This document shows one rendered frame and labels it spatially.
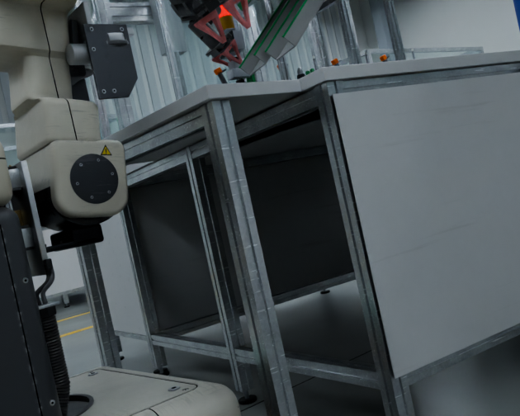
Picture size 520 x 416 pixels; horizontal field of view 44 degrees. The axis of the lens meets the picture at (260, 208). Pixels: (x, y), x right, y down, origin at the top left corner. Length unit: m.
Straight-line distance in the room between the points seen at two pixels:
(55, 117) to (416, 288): 0.86
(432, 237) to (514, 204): 0.31
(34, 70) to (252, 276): 0.62
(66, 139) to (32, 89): 0.13
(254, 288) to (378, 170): 0.39
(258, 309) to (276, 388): 0.17
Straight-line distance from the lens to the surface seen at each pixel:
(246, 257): 1.31
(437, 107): 1.61
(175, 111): 1.41
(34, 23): 1.44
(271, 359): 1.35
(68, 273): 7.07
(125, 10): 3.30
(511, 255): 1.74
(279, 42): 1.86
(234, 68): 2.17
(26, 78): 1.42
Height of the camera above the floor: 0.60
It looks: level
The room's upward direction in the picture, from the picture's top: 12 degrees counter-clockwise
